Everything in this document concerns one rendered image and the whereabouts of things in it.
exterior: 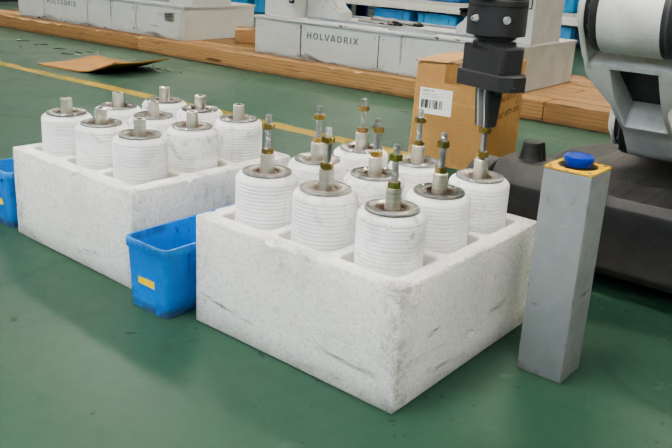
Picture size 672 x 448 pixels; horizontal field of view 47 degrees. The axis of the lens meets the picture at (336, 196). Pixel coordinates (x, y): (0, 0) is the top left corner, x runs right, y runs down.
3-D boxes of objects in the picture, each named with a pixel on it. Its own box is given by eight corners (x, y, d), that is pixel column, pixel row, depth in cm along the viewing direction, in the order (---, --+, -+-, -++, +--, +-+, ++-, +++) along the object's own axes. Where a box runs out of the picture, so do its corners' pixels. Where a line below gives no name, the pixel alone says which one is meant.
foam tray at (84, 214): (171, 195, 187) (170, 122, 182) (288, 238, 164) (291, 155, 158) (17, 232, 158) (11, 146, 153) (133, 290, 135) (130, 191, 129)
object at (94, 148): (111, 204, 157) (108, 116, 151) (140, 216, 151) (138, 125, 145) (68, 214, 150) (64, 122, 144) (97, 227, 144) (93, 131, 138)
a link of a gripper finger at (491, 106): (480, 127, 119) (484, 87, 117) (495, 126, 121) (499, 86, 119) (487, 129, 118) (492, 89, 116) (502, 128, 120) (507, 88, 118)
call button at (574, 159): (569, 163, 110) (571, 149, 110) (597, 169, 108) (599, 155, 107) (557, 168, 107) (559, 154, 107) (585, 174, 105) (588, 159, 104)
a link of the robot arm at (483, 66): (541, 92, 116) (552, 10, 113) (495, 95, 111) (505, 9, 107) (482, 78, 126) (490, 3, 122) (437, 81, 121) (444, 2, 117)
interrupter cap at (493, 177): (497, 173, 127) (497, 169, 127) (509, 186, 120) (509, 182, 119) (451, 171, 126) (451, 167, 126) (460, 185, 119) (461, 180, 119)
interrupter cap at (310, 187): (292, 195, 110) (292, 190, 109) (308, 181, 117) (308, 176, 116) (344, 202, 108) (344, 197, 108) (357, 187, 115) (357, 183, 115)
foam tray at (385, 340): (346, 257, 155) (351, 170, 149) (526, 321, 131) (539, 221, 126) (195, 320, 126) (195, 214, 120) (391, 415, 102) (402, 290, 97)
